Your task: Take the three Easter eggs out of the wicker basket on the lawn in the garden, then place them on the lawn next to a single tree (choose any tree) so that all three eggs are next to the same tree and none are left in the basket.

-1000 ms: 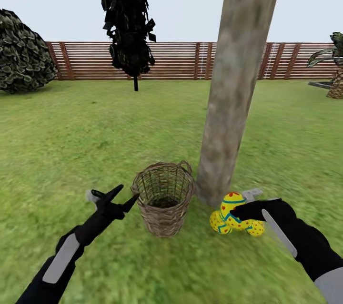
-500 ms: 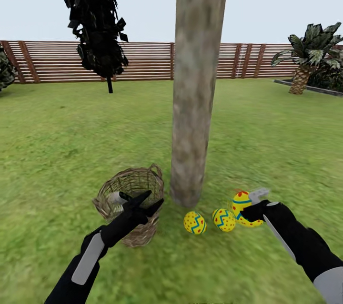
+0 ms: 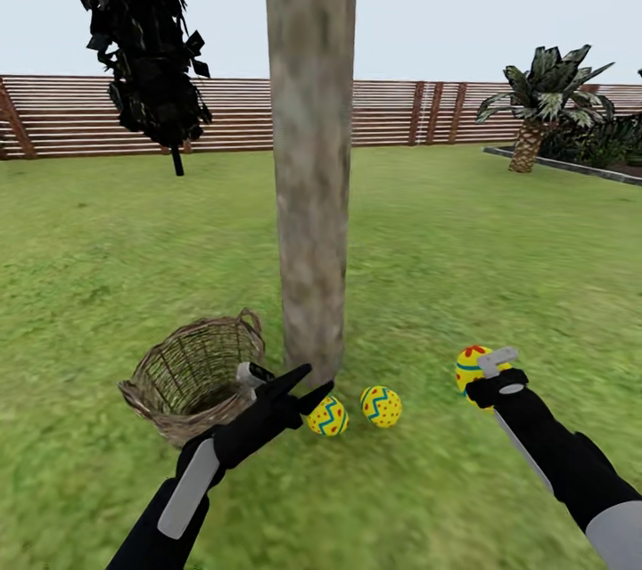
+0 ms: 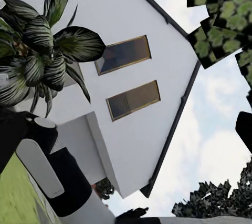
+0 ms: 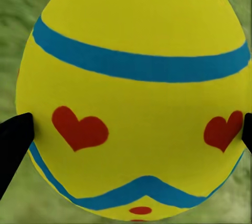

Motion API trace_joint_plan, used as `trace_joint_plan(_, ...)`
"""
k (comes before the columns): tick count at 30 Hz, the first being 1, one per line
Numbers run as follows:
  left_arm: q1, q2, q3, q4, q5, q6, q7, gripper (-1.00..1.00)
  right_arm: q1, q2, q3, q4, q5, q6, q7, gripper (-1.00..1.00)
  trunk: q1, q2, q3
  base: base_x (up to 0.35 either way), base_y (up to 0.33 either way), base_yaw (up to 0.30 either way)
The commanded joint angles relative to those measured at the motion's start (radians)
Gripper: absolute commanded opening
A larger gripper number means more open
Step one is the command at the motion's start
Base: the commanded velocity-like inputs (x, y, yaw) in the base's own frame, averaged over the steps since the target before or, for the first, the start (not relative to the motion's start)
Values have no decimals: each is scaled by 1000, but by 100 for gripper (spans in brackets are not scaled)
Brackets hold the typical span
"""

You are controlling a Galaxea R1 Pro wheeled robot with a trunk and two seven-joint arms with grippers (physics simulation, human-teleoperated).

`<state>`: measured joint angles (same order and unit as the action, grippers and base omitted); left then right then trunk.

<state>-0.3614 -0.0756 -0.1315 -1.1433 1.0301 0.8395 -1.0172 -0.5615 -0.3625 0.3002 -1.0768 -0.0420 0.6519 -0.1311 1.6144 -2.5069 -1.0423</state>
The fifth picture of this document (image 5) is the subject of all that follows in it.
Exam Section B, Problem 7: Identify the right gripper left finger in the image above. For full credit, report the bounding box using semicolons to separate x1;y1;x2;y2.
0;113;34;200

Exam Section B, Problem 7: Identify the easter egg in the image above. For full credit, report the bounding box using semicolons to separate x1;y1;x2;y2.
16;0;252;221

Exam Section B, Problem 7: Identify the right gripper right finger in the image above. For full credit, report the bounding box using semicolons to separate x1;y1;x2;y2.
242;113;252;153

